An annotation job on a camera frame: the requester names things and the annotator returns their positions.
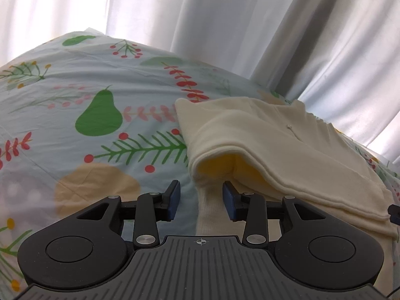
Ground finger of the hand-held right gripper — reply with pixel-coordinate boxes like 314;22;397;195
386;204;400;226

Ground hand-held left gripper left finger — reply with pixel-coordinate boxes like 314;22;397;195
76;180;182;247

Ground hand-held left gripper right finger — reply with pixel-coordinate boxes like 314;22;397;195
222;181;324;245

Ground cream knit sweater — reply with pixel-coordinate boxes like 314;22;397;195
174;97;400;300

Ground floral printed bed sheet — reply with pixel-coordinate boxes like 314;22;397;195
0;31;400;294

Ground white curtain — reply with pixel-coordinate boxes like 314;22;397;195
0;0;400;163

